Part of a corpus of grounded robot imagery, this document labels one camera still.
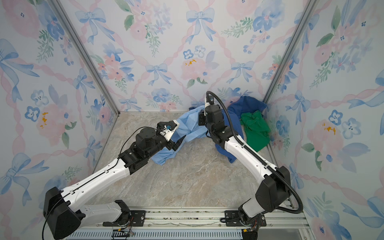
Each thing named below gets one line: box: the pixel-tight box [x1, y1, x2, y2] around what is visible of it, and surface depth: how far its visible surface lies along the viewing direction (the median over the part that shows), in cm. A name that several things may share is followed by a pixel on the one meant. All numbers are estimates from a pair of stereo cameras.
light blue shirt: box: [151, 105, 211, 166], surface depth 82 cm
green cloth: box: [240, 110, 271, 153], surface depth 109 cm
